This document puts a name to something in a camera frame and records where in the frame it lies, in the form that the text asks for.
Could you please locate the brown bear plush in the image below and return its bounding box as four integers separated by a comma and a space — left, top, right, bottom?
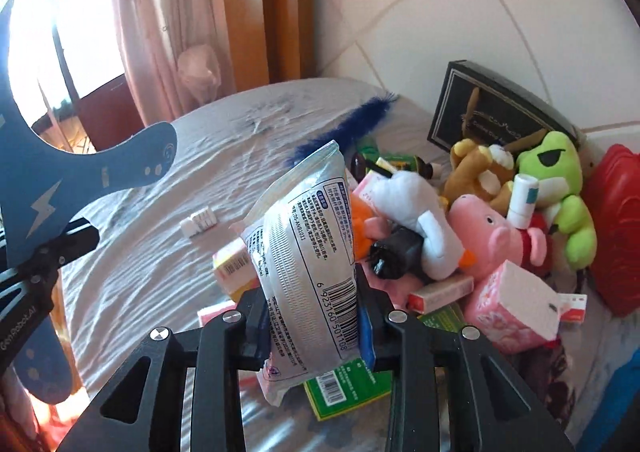
442, 129, 548, 217

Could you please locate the pink white flat box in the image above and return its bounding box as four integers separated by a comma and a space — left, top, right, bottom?
213, 237, 260, 302

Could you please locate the orange plush ball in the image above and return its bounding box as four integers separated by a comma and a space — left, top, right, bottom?
349, 193, 392, 261

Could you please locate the green frog plush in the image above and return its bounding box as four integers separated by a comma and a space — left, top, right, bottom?
516, 131, 598, 271

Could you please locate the wooden headboard frame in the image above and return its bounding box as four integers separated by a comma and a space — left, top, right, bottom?
216, 0, 316, 92

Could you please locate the white small tube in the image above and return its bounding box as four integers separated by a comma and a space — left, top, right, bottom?
506, 173, 539, 230

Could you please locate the small white clip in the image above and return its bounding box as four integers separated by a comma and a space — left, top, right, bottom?
179, 206, 218, 238

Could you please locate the white red medicine box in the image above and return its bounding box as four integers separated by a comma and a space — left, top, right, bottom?
407, 273, 475, 314

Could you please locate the green medicine box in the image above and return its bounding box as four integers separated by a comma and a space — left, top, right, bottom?
304, 302, 465, 422

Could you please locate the white duck plush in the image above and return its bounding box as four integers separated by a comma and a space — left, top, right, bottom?
369, 171, 476, 281

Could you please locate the pink pig plush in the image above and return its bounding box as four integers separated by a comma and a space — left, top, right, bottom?
447, 195, 553, 284

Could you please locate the pink tissue pack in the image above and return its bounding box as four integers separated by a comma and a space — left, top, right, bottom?
463, 260, 561, 354

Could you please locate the blue plastic crate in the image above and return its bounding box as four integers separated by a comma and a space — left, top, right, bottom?
576, 350, 639, 451

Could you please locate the black gift box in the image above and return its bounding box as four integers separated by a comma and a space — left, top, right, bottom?
427, 60, 582, 151

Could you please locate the silver white refill pouch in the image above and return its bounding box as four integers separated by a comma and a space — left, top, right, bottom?
234, 141, 359, 406

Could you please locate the blue feather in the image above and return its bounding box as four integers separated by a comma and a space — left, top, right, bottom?
288, 93, 399, 168

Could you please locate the pink curtain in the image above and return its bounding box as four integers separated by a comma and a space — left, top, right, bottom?
112, 0, 236, 125

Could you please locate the black small bottle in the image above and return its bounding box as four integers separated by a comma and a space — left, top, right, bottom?
368, 227, 424, 281

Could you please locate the red toy suitcase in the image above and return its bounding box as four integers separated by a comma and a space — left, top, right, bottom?
582, 144, 640, 317

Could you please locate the red white toothpaste box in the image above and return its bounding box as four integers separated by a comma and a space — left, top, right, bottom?
558, 294, 588, 324

